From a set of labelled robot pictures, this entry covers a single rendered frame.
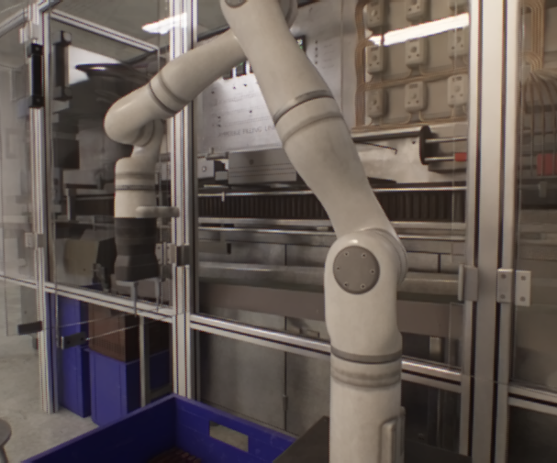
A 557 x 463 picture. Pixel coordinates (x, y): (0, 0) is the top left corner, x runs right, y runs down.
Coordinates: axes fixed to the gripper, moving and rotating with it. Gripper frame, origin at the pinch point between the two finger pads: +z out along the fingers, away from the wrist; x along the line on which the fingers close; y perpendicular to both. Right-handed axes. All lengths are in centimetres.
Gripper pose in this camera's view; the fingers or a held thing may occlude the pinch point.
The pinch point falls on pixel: (147, 314)
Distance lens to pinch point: 83.5
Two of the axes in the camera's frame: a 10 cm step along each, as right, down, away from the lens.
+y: -8.5, -0.3, 5.3
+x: -5.3, 0.5, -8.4
